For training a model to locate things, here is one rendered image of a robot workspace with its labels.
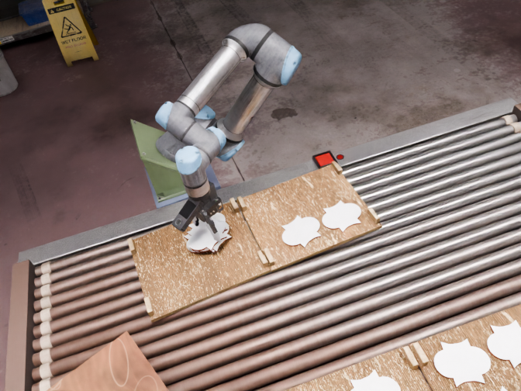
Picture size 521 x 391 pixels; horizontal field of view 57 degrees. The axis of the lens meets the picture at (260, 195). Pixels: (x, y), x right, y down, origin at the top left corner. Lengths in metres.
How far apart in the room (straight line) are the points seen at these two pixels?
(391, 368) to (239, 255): 0.60
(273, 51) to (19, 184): 2.65
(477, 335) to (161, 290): 0.96
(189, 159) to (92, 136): 2.64
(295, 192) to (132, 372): 0.84
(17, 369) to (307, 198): 1.08
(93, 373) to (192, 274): 0.44
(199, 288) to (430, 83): 2.84
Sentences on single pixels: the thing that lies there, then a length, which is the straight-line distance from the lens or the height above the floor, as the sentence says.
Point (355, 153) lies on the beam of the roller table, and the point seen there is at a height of 0.91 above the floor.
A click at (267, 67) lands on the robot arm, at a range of 1.61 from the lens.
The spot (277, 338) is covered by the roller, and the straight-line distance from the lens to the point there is 1.48.
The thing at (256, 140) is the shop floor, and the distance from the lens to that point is 3.48.
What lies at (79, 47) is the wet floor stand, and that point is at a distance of 4.94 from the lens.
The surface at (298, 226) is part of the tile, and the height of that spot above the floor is 0.94.
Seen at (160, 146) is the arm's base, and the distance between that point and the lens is 1.90.
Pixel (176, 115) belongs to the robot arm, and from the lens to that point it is 1.47.
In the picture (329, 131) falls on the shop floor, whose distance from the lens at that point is 3.49.
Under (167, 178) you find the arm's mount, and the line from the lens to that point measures 1.90.
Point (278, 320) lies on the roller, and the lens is 1.50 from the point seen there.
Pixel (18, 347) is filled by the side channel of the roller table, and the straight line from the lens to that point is 1.71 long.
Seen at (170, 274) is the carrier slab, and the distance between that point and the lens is 1.65.
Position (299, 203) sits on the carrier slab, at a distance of 1.74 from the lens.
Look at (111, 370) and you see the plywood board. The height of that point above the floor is 1.04.
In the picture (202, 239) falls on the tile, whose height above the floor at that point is 0.99.
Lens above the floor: 2.23
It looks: 47 degrees down
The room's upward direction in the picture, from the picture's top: 10 degrees counter-clockwise
